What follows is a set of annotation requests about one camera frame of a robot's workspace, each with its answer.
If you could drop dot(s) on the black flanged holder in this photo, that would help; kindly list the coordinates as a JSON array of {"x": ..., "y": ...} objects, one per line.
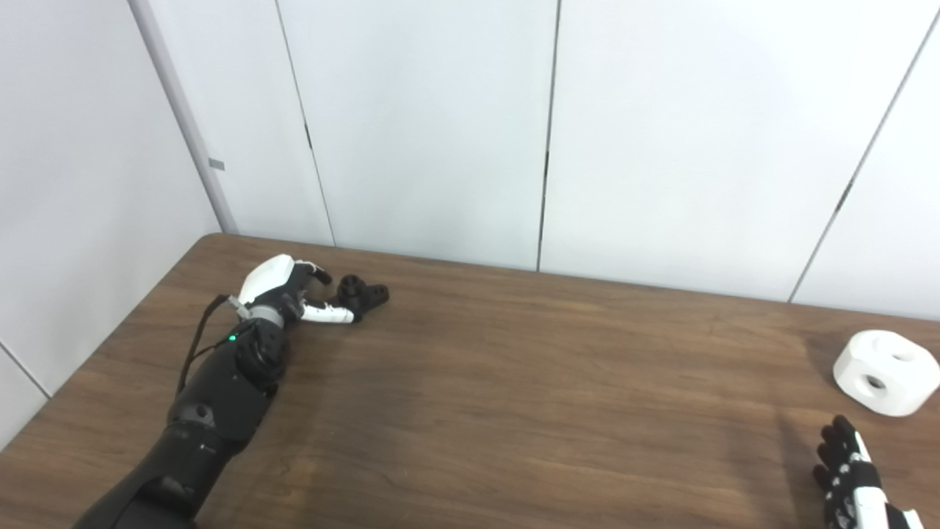
[{"x": 367, "y": 295}]

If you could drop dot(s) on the grey wall post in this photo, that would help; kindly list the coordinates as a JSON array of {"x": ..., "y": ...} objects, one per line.
[{"x": 183, "y": 125}]

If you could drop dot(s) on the black and white left hand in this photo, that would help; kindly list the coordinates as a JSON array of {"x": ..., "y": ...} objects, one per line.
[{"x": 268, "y": 279}]

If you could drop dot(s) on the white block with holes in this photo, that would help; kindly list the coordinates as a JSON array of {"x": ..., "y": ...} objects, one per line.
[{"x": 888, "y": 389}]

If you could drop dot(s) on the black and white right hand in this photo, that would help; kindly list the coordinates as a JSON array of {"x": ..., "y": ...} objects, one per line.
[{"x": 855, "y": 492}]

